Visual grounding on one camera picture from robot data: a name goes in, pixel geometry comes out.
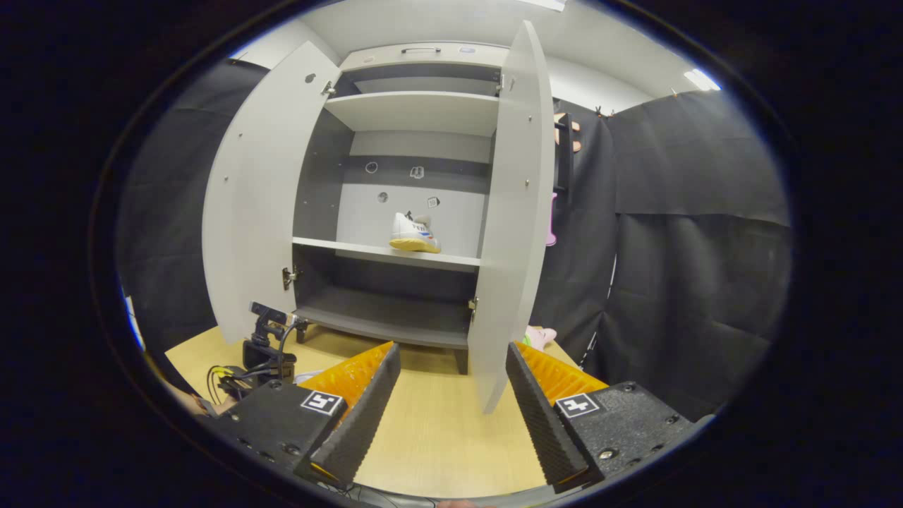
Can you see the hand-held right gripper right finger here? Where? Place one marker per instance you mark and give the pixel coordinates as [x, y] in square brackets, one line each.
[540, 420]

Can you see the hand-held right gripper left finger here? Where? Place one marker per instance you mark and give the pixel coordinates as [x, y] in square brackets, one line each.
[363, 416]

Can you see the grey cabinet door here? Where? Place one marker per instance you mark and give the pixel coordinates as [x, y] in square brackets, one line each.
[515, 212]
[261, 197]

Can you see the grey shoe cabinet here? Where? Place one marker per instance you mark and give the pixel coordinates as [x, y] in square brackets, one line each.
[360, 212]

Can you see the white cabinet shelf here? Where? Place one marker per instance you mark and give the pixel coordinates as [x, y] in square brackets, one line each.
[353, 248]
[416, 113]

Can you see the grey cabinet drawer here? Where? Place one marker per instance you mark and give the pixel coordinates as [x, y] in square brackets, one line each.
[388, 60]

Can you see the pink star plush toy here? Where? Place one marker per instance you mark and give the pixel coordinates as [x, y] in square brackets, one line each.
[540, 339]

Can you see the small ceiling light panel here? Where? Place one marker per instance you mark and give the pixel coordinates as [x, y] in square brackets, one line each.
[702, 79]

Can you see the large ceiling light panel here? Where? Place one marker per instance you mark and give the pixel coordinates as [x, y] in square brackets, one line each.
[543, 4]

